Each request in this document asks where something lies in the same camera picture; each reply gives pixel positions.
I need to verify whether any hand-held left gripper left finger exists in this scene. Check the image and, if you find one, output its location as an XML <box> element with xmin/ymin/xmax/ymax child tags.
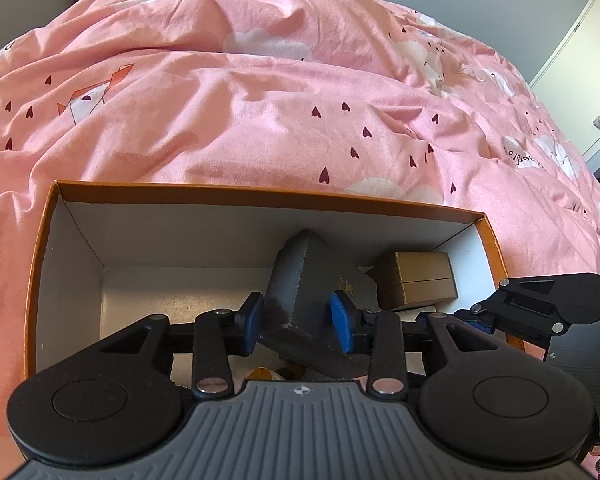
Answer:
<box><xmin>97</xmin><ymin>291</ymin><xmax>265</xmax><ymax>397</ymax></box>

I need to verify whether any small brown cardboard box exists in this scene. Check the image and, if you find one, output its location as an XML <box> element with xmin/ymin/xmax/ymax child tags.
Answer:
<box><xmin>367</xmin><ymin>251</ymin><xmax>455</xmax><ymax>311</ymax></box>

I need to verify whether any white wardrobe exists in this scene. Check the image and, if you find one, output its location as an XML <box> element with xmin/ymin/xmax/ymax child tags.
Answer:
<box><xmin>527</xmin><ymin>0</ymin><xmax>600</xmax><ymax>161</ymax></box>

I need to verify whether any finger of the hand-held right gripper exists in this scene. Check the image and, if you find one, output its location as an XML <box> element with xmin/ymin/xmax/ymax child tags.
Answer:
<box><xmin>472</xmin><ymin>277</ymin><xmax>563</xmax><ymax>335</ymax></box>

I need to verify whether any dark grey box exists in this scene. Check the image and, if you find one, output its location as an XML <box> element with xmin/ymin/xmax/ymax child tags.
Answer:
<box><xmin>257</xmin><ymin>229</ymin><xmax>381</xmax><ymax>378</ymax></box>

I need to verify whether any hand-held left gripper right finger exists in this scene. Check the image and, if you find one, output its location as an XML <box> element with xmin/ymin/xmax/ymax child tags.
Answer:
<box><xmin>330</xmin><ymin>290</ymin><xmax>503</xmax><ymax>402</ymax></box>

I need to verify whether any pink printed blanket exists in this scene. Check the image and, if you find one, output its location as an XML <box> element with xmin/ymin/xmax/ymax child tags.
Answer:
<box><xmin>0</xmin><ymin>0</ymin><xmax>600</xmax><ymax>468</ymax></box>

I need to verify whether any orange cardboard box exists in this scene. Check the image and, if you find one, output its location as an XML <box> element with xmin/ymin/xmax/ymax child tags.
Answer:
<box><xmin>24</xmin><ymin>180</ymin><xmax>507</xmax><ymax>386</ymax></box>

